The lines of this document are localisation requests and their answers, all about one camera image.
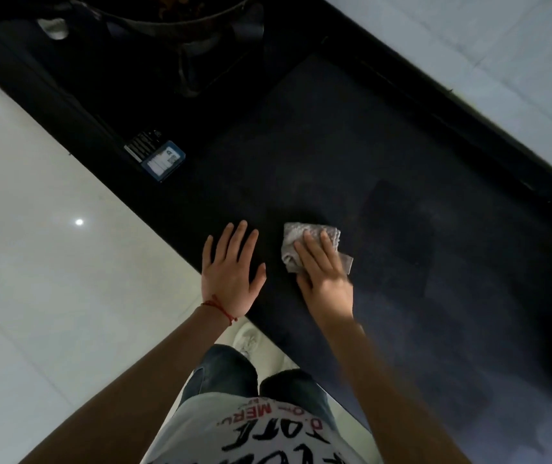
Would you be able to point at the grey cleaning cloth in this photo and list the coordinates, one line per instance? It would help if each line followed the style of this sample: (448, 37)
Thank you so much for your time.
(293, 235)

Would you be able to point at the black gas stove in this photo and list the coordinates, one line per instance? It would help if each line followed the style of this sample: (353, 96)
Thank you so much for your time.
(87, 91)

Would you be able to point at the person's left forearm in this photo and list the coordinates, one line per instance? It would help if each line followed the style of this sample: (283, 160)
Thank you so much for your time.
(135, 396)

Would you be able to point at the person's left thumb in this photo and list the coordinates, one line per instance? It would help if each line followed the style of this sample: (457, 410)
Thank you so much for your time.
(259, 281)

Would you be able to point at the person's left little finger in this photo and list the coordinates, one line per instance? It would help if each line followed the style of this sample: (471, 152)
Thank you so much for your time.
(208, 253)

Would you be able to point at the person's right hand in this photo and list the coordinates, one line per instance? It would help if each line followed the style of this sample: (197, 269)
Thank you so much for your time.
(326, 289)

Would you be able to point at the black cooking pan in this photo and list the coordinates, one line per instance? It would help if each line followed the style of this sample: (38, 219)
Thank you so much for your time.
(131, 16)

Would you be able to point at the black stove pan support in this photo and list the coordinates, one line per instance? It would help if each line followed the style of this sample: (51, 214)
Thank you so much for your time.
(189, 77)

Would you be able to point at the person's left hand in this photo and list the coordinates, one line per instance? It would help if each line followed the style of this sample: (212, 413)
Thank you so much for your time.
(227, 285)

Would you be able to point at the white printed t-shirt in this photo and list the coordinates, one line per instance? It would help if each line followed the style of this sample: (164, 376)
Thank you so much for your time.
(198, 430)

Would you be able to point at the white shoe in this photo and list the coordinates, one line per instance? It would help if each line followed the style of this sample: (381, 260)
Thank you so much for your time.
(247, 339)

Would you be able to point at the person's right thumb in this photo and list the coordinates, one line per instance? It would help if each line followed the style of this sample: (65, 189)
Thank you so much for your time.
(304, 284)

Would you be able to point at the dark blue jeans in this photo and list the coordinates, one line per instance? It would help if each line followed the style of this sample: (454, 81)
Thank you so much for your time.
(222, 372)

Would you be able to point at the person's left middle finger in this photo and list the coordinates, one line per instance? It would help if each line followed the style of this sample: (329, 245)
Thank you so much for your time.
(238, 241)

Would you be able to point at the black striped label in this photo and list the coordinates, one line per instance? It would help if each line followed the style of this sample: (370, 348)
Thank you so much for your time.
(140, 145)

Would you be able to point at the person's right middle finger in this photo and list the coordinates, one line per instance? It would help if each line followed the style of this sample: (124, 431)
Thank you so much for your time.
(317, 251)

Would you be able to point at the person's right forearm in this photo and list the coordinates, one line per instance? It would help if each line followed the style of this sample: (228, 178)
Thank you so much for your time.
(382, 396)

